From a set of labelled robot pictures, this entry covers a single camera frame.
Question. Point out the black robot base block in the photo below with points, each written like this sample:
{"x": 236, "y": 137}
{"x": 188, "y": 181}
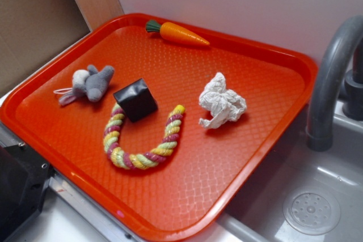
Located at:
{"x": 25, "y": 178}

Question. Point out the crumpled white paper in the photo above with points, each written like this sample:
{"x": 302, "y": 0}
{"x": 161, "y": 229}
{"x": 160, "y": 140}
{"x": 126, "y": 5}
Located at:
{"x": 224, "y": 105}

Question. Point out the black paper-wrapped block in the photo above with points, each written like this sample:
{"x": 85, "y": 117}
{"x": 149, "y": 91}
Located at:
{"x": 136, "y": 100}

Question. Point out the orange toy carrot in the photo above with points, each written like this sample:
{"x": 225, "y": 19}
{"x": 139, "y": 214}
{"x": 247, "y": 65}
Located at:
{"x": 175, "y": 33}

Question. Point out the grey plush bunny toy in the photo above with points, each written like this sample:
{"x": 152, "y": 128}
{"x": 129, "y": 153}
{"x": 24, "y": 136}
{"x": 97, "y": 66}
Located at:
{"x": 89, "y": 83}

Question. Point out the orange plastic tray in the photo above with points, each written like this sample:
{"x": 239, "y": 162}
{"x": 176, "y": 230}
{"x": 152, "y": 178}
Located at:
{"x": 184, "y": 194}

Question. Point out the grey curved faucet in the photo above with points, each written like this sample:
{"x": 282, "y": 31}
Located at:
{"x": 341, "y": 67}

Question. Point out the grey plastic sink basin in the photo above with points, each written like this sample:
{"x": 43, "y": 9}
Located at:
{"x": 255, "y": 213}

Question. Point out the round sink drain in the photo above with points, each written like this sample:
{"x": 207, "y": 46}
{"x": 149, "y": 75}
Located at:
{"x": 311, "y": 210}

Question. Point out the brown cardboard panel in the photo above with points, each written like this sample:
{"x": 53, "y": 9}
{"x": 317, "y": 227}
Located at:
{"x": 35, "y": 31}

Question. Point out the multicolour twisted rope toy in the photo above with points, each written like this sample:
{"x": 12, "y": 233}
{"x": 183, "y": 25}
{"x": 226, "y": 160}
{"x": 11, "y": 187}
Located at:
{"x": 146, "y": 160}

